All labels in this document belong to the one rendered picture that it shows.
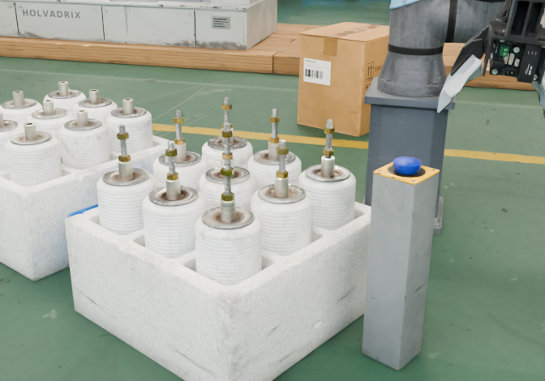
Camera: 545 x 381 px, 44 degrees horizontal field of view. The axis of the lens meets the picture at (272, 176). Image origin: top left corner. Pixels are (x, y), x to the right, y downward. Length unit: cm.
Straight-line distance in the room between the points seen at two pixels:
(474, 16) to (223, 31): 180
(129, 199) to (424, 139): 66
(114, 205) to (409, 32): 70
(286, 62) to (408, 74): 154
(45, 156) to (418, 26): 78
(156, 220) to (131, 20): 227
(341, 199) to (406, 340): 24
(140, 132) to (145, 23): 177
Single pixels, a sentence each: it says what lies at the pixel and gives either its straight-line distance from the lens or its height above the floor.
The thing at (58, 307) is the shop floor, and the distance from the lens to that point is 129.
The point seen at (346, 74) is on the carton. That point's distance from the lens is 213.
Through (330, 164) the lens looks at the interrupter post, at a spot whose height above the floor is 27.
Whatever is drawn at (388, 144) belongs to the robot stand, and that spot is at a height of 19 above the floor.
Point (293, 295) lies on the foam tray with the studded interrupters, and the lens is 103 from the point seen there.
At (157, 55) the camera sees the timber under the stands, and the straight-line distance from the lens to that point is 314.
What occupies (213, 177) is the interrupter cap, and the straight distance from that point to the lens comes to 112.
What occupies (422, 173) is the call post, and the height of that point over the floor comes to 32.
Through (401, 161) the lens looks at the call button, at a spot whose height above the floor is 33.
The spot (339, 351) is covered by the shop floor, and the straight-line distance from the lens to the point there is 114.
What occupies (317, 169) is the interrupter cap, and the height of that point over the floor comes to 25.
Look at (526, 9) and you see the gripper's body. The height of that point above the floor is 56.
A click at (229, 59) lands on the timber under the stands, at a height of 5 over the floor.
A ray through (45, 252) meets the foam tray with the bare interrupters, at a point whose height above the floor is 5.
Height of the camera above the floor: 66
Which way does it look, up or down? 21 degrees down
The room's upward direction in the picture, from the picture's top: straight up
